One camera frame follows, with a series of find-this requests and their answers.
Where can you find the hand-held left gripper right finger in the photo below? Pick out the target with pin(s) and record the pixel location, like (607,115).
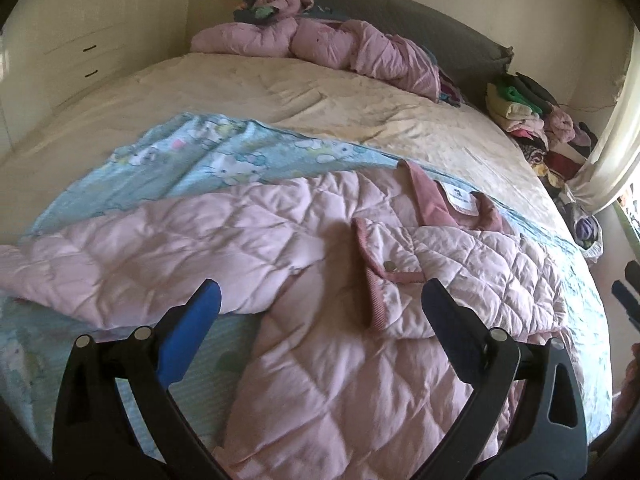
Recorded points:
(447,330)

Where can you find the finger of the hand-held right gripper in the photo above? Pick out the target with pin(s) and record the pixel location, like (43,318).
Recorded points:
(629,296)

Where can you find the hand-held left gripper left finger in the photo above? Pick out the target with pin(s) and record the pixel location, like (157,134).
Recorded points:
(192,327)

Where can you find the pink quilted jacket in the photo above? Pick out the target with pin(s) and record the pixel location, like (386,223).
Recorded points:
(325,360)

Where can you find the pile of mixed clothes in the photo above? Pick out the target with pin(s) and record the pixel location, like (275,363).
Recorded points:
(520,105)

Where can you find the cream curtain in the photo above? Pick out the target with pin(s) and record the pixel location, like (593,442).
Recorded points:
(615,135)

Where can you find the light blue cartoon printed blanket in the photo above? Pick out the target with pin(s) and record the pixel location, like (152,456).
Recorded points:
(200,160)

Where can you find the bed with cream sheet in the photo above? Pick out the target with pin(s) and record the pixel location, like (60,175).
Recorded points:
(300,95)

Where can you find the crumpled pink duvet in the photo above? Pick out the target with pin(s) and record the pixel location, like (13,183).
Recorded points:
(320,40)

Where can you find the grey padded headboard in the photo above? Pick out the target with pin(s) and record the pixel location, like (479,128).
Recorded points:
(425,15)

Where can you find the cream wardrobe with drawers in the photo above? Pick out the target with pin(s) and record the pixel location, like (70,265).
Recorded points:
(100,20)

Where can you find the dark printed pillow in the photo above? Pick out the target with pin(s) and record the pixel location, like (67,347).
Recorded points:
(327,10)

